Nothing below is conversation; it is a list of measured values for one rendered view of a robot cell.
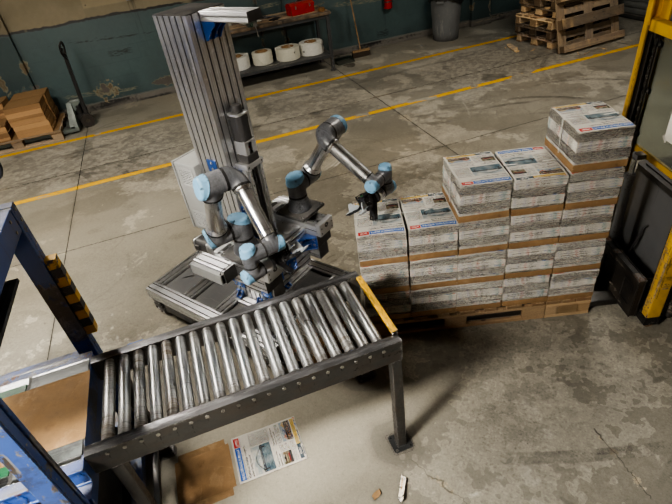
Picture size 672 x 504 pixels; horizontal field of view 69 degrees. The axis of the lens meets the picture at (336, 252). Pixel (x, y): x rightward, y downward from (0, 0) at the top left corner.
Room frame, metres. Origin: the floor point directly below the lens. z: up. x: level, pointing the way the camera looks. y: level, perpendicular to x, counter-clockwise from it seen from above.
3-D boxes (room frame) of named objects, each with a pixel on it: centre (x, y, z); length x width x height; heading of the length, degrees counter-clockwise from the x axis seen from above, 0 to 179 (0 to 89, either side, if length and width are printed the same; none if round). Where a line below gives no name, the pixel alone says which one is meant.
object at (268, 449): (1.55, 0.53, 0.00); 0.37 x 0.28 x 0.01; 105
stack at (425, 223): (2.41, -0.72, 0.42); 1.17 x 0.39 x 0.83; 87
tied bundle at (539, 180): (2.40, -1.15, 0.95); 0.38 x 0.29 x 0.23; 177
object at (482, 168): (2.41, -0.85, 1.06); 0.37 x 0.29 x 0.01; 179
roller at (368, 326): (1.70, -0.07, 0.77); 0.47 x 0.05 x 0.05; 15
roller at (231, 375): (1.53, 0.56, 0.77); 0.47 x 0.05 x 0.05; 15
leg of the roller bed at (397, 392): (1.47, -0.19, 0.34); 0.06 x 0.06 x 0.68; 15
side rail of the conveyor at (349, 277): (1.79, 0.55, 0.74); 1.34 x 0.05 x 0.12; 105
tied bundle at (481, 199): (2.41, -0.85, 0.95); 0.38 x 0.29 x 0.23; 179
